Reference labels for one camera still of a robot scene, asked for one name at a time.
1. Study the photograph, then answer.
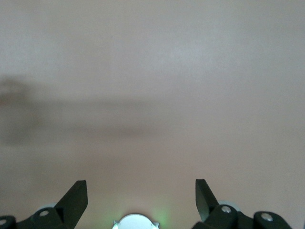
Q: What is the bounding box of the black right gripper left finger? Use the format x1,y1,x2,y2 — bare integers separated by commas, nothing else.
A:
0,180,89,229

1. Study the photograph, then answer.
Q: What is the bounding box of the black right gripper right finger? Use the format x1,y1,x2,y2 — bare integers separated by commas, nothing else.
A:
191,178,293,229

